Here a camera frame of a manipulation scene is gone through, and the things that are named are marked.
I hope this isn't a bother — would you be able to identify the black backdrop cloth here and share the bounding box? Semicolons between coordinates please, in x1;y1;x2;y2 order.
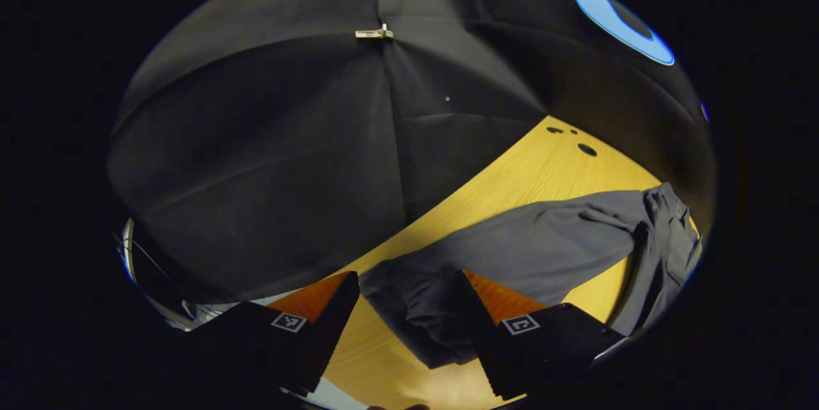
106;0;717;306

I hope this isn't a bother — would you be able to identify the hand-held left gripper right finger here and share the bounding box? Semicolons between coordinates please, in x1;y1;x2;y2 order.
455;269;628;400

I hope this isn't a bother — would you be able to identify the silver metal clip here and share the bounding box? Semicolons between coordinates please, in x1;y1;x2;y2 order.
354;23;395;40

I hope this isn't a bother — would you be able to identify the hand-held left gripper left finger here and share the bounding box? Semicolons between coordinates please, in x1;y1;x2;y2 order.
192;271;361;397

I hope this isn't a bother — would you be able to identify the grey button shirt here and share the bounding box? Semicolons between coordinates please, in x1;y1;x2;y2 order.
358;182;704;371

